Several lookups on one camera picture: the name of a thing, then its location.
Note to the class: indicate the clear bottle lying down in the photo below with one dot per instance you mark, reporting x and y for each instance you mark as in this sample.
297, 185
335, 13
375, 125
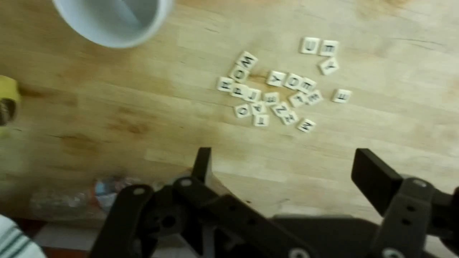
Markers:
102, 191

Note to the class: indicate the cream letter tile P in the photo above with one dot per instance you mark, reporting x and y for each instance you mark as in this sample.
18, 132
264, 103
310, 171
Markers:
238, 90

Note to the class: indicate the white green striped towel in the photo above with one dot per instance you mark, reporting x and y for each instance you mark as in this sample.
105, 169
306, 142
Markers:
15, 241

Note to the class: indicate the cream letter tile Y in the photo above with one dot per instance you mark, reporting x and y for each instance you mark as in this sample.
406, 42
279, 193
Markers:
329, 64
276, 77

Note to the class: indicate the cream letter tile O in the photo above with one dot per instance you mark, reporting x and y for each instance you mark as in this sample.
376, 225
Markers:
293, 80
243, 110
238, 73

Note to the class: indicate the cream letter tile E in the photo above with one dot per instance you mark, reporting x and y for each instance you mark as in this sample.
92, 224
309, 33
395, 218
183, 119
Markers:
271, 97
329, 47
314, 97
342, 96

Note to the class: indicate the white ceramic bowl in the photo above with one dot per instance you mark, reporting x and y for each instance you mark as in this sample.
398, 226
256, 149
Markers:
115, 29

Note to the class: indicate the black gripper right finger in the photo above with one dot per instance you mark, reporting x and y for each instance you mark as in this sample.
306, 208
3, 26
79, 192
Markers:
406, 209

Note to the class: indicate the yellow soft object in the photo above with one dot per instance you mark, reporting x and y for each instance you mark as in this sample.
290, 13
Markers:
9, 95

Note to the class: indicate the cream letter tile J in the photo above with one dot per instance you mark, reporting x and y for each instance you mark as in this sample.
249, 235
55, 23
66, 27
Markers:
251, 95

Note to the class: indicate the cream letter tile L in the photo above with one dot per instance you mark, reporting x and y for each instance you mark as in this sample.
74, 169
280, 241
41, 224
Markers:
299, 99

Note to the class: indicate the cream letter tile T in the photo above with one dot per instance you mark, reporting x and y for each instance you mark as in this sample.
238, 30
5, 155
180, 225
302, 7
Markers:
261, 120

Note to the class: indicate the cream letter tile R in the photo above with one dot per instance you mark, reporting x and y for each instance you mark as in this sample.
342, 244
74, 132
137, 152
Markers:
226, 83

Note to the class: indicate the cream letter tile A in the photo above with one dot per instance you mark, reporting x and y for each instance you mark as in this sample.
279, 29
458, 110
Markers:
259, 107

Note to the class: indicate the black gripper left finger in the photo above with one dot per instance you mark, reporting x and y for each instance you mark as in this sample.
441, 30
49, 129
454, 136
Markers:
210, 219

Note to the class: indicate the cream letter tile N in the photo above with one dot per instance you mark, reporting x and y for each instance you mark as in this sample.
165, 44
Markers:
306, 125

